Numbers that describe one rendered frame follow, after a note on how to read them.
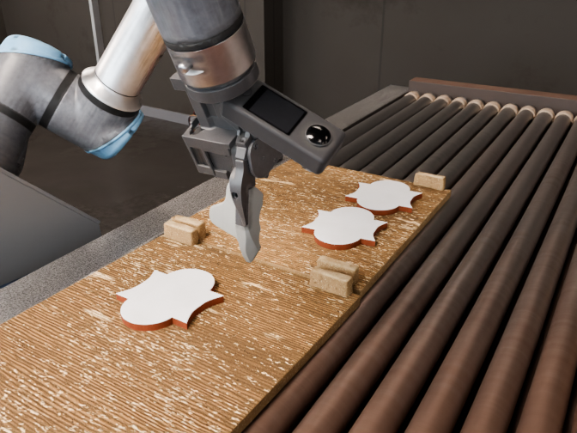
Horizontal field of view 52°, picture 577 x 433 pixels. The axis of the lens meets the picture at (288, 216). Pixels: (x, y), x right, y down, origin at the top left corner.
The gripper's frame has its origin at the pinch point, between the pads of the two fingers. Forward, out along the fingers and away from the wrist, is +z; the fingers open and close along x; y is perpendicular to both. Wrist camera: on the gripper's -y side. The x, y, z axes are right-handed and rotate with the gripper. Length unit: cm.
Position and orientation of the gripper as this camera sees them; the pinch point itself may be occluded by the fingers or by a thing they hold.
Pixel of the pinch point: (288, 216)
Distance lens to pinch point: 68.9
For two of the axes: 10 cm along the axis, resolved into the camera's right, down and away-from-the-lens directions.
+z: 2.4, 6.7, 7.0
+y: -8.4, -2.1, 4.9
